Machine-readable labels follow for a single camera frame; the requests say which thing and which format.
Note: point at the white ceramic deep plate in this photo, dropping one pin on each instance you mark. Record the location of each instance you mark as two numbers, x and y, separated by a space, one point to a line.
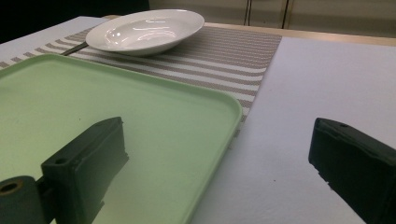
146 31

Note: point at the striped woven placemat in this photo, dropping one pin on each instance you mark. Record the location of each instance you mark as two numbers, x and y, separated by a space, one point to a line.
224 59

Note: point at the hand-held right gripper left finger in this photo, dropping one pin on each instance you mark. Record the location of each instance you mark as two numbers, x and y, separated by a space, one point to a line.
84 165

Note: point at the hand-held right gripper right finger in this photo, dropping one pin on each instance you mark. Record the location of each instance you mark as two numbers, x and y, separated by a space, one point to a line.
358 161

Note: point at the light green plastic tray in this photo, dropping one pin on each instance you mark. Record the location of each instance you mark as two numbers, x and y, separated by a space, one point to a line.
149 124

